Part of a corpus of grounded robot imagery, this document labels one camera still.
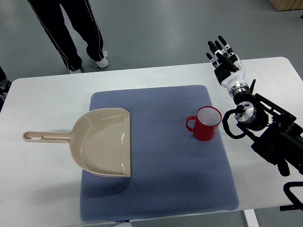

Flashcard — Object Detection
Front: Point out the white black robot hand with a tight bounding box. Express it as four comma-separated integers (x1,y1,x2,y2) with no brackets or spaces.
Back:
206,36,249,97

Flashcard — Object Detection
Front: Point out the red mug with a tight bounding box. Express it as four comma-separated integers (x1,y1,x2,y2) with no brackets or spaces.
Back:
186,106,222,141

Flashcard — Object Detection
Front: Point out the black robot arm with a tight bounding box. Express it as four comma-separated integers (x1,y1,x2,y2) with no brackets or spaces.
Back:
222,81,303,176

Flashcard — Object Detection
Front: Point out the beige plastic dustpan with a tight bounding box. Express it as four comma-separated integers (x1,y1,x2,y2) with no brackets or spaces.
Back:
23,108,131,177

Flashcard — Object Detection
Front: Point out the wooden box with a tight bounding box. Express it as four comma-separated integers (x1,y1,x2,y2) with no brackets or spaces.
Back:
269,0,303,11

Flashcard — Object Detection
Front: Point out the white table leg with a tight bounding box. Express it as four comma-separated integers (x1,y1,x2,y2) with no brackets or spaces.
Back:
243,209,259,227

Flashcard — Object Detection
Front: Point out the person in black trousers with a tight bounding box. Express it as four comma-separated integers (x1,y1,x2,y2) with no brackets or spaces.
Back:
28,0,108,74

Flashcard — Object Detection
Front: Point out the black bracket at table edge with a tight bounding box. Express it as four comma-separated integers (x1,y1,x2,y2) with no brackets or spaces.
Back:
279,182,303,211

